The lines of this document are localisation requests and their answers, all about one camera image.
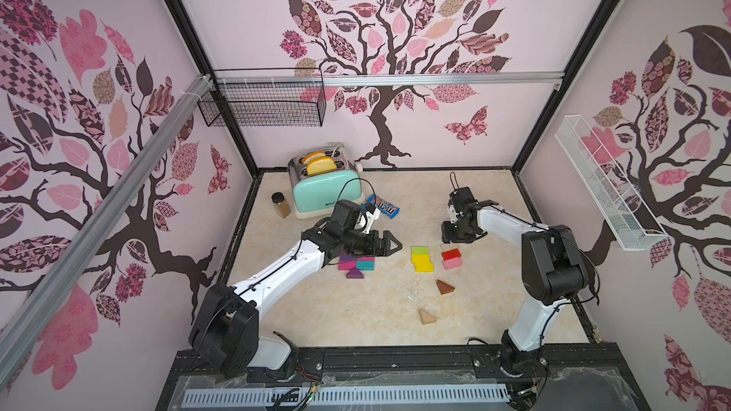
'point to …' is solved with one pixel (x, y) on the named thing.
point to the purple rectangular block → (347, 258)
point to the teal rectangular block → (365, 264)
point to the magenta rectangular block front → (346, 264)
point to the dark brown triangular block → (443, 287)
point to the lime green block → (420, 250)
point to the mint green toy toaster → (315, 196)
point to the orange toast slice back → (316, 154)
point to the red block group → (453, 253)
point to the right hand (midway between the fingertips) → (450, 240)
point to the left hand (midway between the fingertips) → (388, 253)
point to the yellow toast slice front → (320, 165)
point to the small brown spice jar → (281, 205)
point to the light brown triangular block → (425, 318)
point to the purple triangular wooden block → (354, 274)
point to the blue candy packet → (385, 207)
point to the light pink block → (452, 264)
